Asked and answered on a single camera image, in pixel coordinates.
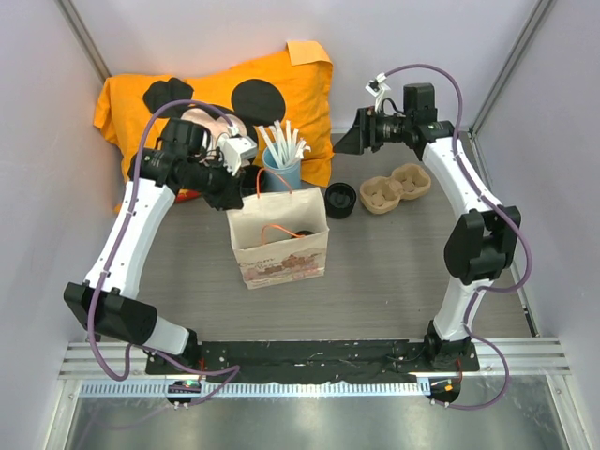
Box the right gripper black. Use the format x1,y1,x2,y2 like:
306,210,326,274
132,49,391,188
333,107,412,156

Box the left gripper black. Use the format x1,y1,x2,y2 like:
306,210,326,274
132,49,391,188
182,154,246,212

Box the paper takeout bag orange handles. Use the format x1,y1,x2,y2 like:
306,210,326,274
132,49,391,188
227,187,329,290

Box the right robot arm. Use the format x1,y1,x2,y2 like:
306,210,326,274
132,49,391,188
334,81,521,370

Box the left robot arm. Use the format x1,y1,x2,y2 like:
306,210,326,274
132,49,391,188
64,119,257,374

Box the black cup stack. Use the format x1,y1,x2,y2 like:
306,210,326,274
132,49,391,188
240,165,267,198

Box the blue cup straw holder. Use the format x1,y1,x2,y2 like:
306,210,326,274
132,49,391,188
262,147,302,192

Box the orange Mickey Mouse pillow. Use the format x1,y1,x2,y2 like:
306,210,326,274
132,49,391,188
93,41,334,187

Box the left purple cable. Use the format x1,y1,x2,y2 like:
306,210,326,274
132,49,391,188
87,99,243,430

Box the purple cable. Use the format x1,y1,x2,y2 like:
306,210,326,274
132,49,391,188
87,99,243,430
383,64,534,409

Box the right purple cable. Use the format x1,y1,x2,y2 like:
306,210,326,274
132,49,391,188
383,64,534,409

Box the aluminium rail frame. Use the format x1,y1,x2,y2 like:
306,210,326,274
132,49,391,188
59,337,570,404

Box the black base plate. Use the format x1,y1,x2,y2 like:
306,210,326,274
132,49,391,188
172,339,480,384

